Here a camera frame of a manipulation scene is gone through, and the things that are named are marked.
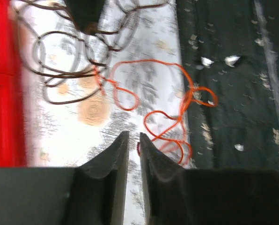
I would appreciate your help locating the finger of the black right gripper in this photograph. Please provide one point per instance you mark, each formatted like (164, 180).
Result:
(85, 13)

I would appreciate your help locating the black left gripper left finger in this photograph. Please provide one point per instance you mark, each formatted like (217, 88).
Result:
(91, 194)

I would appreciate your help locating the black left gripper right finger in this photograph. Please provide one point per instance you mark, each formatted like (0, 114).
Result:
(174, 195)

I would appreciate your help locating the red three-compartment tray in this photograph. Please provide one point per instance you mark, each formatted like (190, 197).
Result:
(12, 143)

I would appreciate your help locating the floral patterned table mat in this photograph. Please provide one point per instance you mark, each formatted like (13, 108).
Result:
(68, 135)

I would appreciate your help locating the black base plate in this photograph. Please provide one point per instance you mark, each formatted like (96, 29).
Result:
(232, 48)

